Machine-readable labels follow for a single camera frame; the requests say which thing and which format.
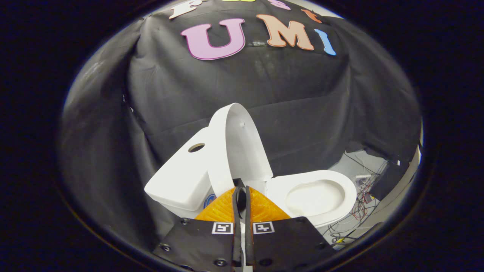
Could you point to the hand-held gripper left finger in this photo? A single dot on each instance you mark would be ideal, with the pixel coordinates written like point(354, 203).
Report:
point(237, 226)

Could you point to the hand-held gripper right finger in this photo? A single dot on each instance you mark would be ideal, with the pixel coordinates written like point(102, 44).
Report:
point(248, 226)

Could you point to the white toilet bowl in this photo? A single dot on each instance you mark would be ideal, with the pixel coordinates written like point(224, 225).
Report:
point(314, 196)

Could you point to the white toilet tank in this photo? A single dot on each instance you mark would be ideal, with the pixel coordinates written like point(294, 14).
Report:
point(181, 173)

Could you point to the black backdrop cloth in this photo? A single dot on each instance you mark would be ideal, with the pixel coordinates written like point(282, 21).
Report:
point(302, 94)

